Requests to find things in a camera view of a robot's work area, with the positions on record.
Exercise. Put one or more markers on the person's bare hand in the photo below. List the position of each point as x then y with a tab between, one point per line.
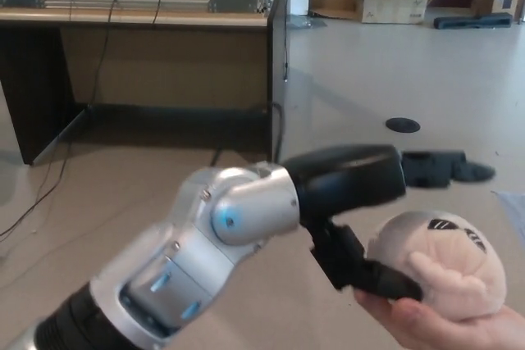
451	331

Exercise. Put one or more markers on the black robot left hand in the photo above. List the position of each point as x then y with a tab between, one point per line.
348	178

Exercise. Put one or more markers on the pink plush dumpling with sunglasses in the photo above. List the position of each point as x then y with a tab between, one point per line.
451	260

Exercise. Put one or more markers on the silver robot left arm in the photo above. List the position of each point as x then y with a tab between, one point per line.
197	243

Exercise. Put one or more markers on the black round floor cover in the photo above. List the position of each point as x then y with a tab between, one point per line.
403	124

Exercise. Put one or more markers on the clear plastic sheet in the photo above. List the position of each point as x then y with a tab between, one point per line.
517	206

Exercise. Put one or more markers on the clear plastic bag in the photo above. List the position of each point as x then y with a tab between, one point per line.
305	21

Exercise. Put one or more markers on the wooden desk with dark panels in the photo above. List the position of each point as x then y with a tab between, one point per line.
164	67

